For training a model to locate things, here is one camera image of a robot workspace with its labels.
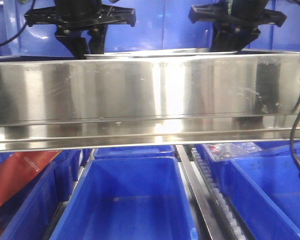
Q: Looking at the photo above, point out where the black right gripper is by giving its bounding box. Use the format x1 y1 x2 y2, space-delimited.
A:
189 0 287 52

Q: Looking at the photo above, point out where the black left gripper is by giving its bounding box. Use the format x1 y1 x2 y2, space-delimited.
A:
24 0 136 60

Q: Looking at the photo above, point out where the silver metal tray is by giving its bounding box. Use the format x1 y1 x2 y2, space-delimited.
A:
84 48 238 60

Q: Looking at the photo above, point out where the clear plastic bag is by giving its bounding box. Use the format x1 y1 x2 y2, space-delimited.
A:
207 142 262 160

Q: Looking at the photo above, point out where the blue bin rear right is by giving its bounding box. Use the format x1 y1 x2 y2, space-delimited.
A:
195 140 290 176

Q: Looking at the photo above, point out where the blue bin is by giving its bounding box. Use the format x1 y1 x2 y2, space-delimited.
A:
195 140 290 176
209 155 300 240
51 157 198 240
0 149 83 240
93 145 175 159

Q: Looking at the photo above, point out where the blue bin rear centre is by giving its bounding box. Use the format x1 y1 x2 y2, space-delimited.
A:
93 145 175 159

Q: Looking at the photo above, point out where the red package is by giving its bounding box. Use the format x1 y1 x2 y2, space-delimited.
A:
0 150 61 207

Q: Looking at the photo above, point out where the blue bin lower right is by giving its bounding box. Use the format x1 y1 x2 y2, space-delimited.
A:
209 155 300 240

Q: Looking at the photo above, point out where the blue bin lower centre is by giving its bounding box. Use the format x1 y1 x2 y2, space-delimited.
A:
51 157 198 240

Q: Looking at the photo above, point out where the blue bin lower left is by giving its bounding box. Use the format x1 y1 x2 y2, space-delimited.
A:
0 149 83 240

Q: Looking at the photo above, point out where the lower white roller track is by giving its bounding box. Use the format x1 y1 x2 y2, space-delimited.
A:
191 147 248 240

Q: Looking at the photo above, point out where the stainless steel shelf front rail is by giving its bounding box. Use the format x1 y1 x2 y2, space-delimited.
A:
0 51 300 152

